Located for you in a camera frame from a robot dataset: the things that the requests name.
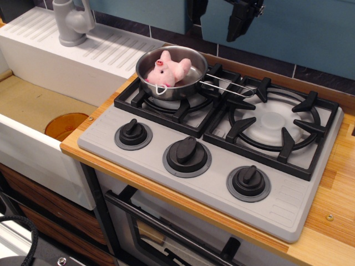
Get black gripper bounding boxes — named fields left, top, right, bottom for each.
left=186, top=0, right=265, bottom=42

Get pink stuffed pig toy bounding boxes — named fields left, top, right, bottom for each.
left=145, top=50, right=192, bottom=95

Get stainless steel pan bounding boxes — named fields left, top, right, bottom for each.
left=136, top=46, right=255, bottom=101

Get black middle stove knob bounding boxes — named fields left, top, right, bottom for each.
left=163, top=136, right=212, bottom=178

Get black stove knob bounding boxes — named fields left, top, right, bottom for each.
left=114, top=119, right=153, bottom=151
left=163, top=136, right=212, bottom=178
left=226, top=165, right=271, bottom=203

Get black left stove knob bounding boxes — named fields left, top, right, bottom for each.
left=114, top=119, right=153, bottom=151

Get grey toy stove top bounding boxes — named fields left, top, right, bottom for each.
left=77, top=51, right=344, bottom=244

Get black right stove knob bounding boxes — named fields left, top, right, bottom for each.
left=226, top=165, right=271, bottom=203

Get black left burner grate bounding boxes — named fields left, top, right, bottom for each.
left=114, top=64, right=241, bottom=138

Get black burner grate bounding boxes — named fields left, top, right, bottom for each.
left=114, top=64, right=241, bottom=138
left=203, top=76, right=343, bottom=181

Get black right burner grate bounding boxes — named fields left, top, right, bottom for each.
left=203, top=76, right=343, bottom=181

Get grey toy faucet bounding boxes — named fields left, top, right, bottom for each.
left=53, top=0, right=95, bottom=47

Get white toy sink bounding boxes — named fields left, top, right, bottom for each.
left=1, top=7, right=163, bottom=210

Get wooden drawer fronts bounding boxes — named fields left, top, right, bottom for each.
left=1, top=165, right=117, bottom=265

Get oven door with handle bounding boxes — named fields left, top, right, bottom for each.
left=104, top=186, right=242, bottom=265

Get black braided cable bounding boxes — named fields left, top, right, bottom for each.
left=0, top=214, right=39, bottom=266

